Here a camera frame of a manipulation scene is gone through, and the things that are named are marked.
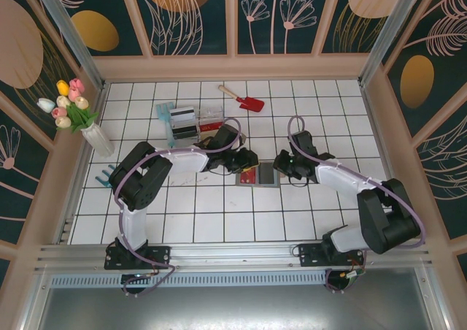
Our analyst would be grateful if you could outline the grey card holder wallet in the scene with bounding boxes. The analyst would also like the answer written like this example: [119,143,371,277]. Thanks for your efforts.
[235,161,282,188]

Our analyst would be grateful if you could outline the clear acrylic card stand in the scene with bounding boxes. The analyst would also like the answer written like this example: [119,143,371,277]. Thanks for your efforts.
[169,105,225,144]

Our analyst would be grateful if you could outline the white card with black stripe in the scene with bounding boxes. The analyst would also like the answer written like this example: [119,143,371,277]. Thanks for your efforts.
[171,106,196,123]

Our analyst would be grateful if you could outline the red toy shovel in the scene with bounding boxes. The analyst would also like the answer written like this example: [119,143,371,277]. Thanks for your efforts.
[217,84,266,113]

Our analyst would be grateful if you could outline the light blue toy rake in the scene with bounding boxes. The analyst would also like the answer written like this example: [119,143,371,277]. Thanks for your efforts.
[155,102,177,148]

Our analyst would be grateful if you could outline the vented metal strip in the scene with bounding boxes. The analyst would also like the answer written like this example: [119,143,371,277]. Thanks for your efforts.
[49,271,329,289]

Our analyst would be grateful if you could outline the white ribbed vase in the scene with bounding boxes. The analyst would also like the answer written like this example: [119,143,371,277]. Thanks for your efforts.
[80,121,116,158]

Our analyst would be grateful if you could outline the steel sheet panel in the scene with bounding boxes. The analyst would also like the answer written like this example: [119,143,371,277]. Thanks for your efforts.
[20,267,452,330]

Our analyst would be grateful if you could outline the green artificial leaves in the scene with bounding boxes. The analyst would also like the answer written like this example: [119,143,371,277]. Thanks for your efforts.
[66,103,99,134]

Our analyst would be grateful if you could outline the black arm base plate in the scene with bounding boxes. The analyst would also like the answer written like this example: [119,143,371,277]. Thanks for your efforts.
[298,242,366,269]
[104,245,172,272]

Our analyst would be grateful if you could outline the aluminium front rail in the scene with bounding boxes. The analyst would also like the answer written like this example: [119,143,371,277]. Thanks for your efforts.
[34,237,434,273]

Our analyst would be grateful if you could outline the teal rake with wooden handle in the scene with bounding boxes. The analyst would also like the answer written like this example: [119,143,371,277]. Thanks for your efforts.
[95,164,116,190]

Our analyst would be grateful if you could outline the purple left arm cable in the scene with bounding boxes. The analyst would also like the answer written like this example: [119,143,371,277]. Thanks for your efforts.
[113,117,244,299]

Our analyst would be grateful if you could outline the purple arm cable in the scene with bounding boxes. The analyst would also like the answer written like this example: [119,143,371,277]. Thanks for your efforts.
[113,117,244,299]
[287,115,428,295]

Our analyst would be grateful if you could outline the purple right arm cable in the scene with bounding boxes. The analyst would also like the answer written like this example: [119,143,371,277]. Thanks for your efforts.
[287,115,428,295]

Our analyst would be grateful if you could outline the aluminium frame post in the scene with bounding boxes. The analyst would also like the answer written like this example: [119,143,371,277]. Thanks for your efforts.
[28,0,107,91]
[358,0,436,87]

